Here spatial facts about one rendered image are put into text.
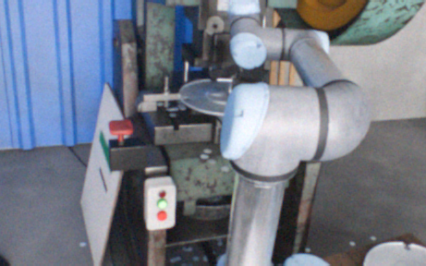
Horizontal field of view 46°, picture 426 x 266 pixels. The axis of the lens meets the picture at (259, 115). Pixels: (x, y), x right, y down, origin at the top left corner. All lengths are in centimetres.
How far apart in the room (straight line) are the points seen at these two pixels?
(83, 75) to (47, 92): 20
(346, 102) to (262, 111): 13
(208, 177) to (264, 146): 79
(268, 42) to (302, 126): 41
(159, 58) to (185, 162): 45
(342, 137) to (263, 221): 21
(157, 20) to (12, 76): 120
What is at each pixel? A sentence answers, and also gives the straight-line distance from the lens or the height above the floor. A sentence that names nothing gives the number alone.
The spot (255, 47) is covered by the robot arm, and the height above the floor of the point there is 105.
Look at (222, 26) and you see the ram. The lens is 147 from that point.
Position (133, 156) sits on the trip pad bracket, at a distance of 138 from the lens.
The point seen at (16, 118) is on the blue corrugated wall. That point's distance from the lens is 283.
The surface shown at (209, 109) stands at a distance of 142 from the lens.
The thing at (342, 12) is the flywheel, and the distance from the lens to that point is 154.
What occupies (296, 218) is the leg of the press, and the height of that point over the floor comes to 41.
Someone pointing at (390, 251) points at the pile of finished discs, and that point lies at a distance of 164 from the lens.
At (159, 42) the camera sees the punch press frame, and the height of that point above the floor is 87.
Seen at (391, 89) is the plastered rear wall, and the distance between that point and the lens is 354.
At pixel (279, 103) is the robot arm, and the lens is 72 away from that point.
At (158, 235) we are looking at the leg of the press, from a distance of 149.
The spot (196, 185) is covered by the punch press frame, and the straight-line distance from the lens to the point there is 150.
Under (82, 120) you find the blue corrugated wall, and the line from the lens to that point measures 284.
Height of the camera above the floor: 135
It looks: 24 degrees down
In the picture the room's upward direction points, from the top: 6 degrees clockwise
